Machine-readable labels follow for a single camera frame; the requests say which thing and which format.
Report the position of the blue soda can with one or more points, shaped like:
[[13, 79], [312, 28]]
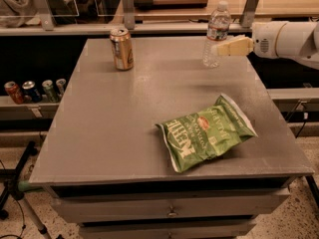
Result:
[[31, 90]]

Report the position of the silver green soda can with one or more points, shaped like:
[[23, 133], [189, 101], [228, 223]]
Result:
[[61, 85]]

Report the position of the gold soda can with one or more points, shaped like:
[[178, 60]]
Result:
[[122, 48]]

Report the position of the clear plastic water bottle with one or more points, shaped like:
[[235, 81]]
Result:
[[217, 30]]

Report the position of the grey upper drawer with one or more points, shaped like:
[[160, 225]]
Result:
[[170, 205]]

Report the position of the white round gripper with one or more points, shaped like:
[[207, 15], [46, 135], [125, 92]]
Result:
[[264, 40]]

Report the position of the left metal bracket post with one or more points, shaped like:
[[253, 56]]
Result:
[[45, 14]]

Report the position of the red soda can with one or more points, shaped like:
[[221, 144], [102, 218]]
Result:
[[14, 91]]

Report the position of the grey drawer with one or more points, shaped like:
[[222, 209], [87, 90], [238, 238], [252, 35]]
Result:
[[208, 229], [170, 205]]

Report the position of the green jalapeno chip bag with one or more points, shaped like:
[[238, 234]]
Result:
[[205, 135]]

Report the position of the metal bracket post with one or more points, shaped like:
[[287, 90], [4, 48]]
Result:
[[248, 14], [129, 14], [45, 14]]

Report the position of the right metal bracket post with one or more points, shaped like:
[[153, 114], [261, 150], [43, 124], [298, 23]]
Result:
[[248, 14]]

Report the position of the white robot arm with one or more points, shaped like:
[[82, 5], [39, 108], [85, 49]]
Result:
[[296, 41]]

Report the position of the grey lower drawer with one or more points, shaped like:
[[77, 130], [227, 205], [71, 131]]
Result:
[[208, 229]]

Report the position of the grey cloth pile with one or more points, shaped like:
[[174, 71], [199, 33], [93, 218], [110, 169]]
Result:
[[16, 13]]

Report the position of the black tripod stand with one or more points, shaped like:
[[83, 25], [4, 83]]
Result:
[[9, 177]]

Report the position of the middle metal bracket post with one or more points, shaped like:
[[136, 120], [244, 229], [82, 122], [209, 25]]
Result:
[[129, 14]]

